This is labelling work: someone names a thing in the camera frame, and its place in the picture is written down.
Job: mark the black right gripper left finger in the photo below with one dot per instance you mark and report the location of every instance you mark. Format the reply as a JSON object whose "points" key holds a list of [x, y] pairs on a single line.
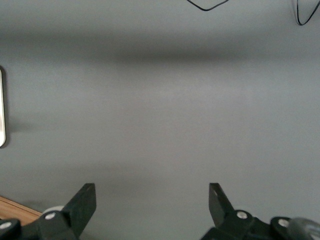
{"points": [[80, 207]]}

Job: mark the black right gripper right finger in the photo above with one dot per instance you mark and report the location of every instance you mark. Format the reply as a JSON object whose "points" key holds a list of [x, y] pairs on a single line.
{"points": [[222, 212]]}

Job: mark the beige plastic tray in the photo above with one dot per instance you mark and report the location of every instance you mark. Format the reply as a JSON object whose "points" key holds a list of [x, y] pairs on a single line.
{"points": [[2, 112]]}

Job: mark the wooden drawer cabinet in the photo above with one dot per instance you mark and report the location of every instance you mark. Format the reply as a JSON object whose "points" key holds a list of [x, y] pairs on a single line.
{"points": [[12, 210]]}

